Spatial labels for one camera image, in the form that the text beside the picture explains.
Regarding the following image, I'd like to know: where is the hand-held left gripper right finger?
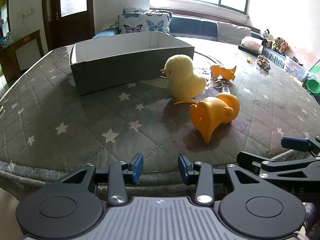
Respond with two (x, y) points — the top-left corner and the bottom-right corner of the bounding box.
(178, 153), (263, 207)

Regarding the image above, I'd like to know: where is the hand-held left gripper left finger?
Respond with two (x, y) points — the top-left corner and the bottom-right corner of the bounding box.
(61, 152), (144, 207)

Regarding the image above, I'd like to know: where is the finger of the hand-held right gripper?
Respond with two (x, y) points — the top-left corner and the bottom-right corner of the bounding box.
(237, 151), (320, 181)
(280, 136), (320, 157)

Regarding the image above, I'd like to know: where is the large orange rubber duck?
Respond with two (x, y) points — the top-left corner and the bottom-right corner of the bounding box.
(189, 92), (241, 144)

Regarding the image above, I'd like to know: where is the keychain with strap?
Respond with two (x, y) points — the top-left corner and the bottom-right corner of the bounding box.
(213, 79), (232, 94)

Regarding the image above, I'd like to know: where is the small orange rubber duck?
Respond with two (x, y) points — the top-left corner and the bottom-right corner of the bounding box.
(209, 64), (237, 82)

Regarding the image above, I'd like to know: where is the yellow plush chick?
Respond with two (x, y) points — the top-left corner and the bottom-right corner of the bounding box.
(160, 54), (207, 105)

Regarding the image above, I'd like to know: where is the grey cardboard box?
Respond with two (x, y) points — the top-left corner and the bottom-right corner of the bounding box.
(69, 32), (195, 96)

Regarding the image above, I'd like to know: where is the green plastic bowl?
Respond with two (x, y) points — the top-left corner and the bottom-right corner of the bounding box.
(305, 78), (320, 95)

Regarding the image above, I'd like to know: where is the clear plastic storage box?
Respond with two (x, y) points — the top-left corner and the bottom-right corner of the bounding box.
(285, 56), (309, 82)

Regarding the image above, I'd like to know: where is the pink toy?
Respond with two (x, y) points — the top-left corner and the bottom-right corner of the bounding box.
(257, 55), (271, 70)

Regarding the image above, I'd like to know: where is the clear box with blue pattern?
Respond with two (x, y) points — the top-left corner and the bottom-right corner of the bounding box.
(262, 47), (287, 68)

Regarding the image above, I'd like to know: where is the orange plush toy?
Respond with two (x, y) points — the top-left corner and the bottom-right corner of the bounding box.
(279, 39), (290, 55)

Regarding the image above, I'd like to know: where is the yellow green plush toy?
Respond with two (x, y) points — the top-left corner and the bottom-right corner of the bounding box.
(271, 37), (282, 52)

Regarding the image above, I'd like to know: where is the plastic box with pink contents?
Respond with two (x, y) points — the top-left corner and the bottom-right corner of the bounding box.
(241, 36), (264, 53)

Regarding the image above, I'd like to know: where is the black and white plush toy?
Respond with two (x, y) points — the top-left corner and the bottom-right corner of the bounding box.
(261, 28), (274, 48)

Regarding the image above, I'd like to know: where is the round glass turntable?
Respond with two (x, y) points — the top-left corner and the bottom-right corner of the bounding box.
(194, 51), (242, 68)

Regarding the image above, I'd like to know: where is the light grey cushion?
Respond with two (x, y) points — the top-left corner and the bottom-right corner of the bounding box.
(216, 21), (252, 46)

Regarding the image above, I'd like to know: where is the large butterfly print pillow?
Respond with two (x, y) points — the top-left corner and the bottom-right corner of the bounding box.
(118, 12), (172, 34)

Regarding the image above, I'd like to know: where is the dark teal sofa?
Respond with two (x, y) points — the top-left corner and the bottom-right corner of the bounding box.
(92, 11), (265, 46)

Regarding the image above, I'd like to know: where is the dark wooden door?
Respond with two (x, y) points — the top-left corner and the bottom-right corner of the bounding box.
(41, 0), (95, 52)

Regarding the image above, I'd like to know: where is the small butterfly print pillow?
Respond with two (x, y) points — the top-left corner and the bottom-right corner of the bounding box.
(122, 7), (150, 14)

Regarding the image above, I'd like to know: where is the wooden side table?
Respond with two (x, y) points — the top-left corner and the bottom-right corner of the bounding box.
(0, 29), (44, 80)

